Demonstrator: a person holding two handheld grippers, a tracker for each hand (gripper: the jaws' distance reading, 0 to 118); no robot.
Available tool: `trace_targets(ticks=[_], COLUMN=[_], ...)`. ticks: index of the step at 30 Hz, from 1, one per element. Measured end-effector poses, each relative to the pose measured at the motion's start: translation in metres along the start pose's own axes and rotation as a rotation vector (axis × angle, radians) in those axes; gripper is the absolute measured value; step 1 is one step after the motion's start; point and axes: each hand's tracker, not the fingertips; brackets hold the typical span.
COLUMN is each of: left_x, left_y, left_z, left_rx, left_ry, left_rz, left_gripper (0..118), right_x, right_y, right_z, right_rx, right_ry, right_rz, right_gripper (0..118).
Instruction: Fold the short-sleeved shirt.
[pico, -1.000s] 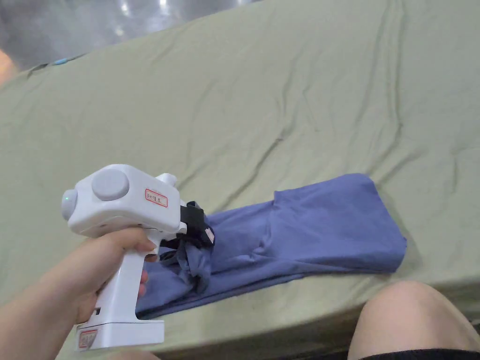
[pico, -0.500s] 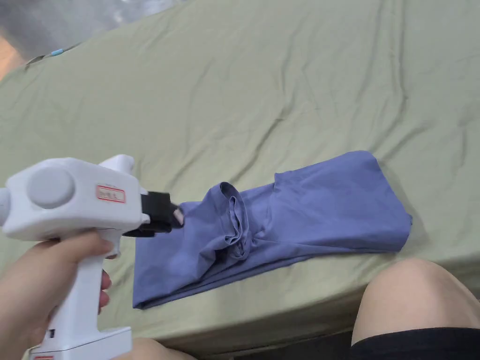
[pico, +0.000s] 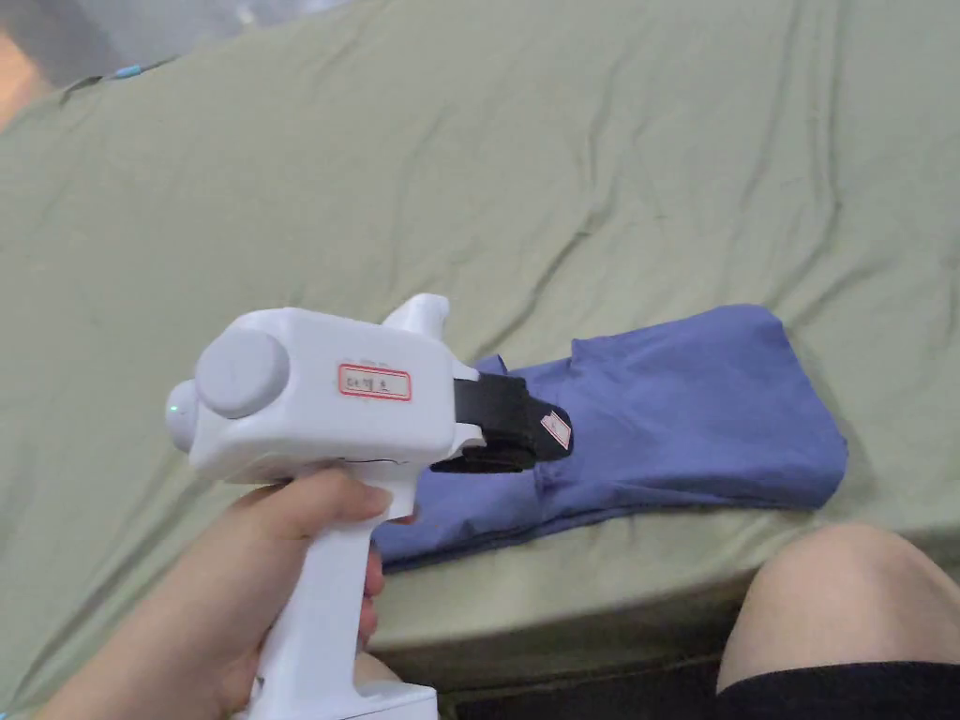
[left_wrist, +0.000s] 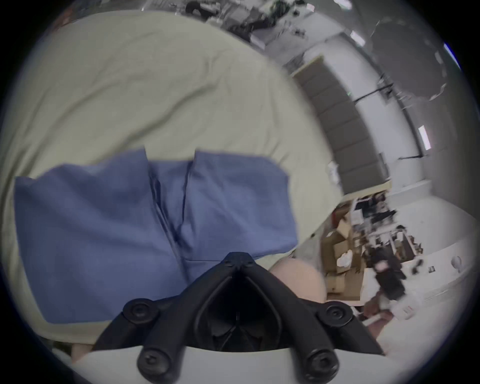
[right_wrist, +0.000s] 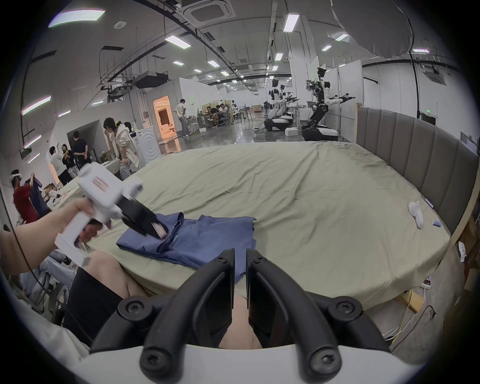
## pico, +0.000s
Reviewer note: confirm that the person's left hand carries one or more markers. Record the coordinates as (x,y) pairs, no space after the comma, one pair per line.
(225,585)

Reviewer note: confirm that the bed with pale green sheet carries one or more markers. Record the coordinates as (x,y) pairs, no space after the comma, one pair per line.
(450,187)

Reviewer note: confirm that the blue garment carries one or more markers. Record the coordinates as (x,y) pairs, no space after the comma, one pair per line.
(675,420)

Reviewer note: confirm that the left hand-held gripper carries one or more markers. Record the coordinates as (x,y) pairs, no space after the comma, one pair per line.
(315,420)

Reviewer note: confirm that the person's legs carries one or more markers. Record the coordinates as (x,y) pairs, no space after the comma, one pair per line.
(840,615)

